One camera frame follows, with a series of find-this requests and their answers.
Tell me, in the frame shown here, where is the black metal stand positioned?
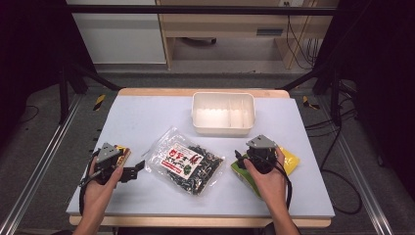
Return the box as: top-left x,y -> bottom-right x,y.
279,60 -> 345,127
58,60 -> 122,125

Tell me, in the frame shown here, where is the light wooden desk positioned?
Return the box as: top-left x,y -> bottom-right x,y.
155,0 -> 341,71

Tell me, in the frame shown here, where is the left hand-held gripper cable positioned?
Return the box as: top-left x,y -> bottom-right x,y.
78,150 -> 101,217

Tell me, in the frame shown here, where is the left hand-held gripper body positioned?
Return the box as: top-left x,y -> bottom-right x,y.
79,142 -> 125,188

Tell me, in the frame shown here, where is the thin black floor cable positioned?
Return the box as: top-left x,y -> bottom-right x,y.
17,104 -> 40,125

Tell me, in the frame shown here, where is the white cabinet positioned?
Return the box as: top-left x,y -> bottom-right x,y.
66,0 -> 167,66

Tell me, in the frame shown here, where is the white table mat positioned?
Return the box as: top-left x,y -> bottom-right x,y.
66,95 -> 337,219

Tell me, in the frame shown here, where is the right hand-held gripper cable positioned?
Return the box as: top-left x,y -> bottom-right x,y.
254,153 -> 294,211

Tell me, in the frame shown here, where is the person's left hand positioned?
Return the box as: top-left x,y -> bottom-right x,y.
82,156 -> 124,213

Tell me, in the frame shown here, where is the black rounded object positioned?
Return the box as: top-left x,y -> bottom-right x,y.
258,221 -> 276,235

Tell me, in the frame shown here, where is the wooden table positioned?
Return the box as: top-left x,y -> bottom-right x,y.
69,87 -> 333,229

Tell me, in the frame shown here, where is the white plastic divided container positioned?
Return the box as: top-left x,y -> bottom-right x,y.
191,91 -> 256,138

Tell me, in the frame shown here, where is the clear bag of dark seaweed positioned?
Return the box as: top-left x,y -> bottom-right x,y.
144,125 -> 226,197

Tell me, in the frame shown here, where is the person's right hand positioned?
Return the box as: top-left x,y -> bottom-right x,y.
243,146 -> 291,213

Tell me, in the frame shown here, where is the small red yellow packet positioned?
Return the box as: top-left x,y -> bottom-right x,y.
114,144 -> 132,167

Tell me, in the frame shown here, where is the yellow black tape piece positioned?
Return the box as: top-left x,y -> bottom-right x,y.
301,95 -> 321,112
93,93 -> 108,113

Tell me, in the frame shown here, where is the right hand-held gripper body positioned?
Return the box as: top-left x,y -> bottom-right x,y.
245,134 -> 279,175

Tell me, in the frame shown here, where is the hanging black cable bundle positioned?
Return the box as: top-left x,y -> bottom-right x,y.
285,14 -> 323,71

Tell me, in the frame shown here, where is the black horizontal frame bar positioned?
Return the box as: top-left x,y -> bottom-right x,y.
64,4 -> 341,17

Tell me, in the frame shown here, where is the yellow green spouted pouch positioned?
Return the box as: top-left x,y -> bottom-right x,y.
230,146 -> 300,199

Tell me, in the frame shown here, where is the hand-held gripper cable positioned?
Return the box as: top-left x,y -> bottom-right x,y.
254,153 -> 294,211
78,150 -> 101,217

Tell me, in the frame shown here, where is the aluminium floor rail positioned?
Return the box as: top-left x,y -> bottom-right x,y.
316,94 -> 395,235
0,93 -> 83,235

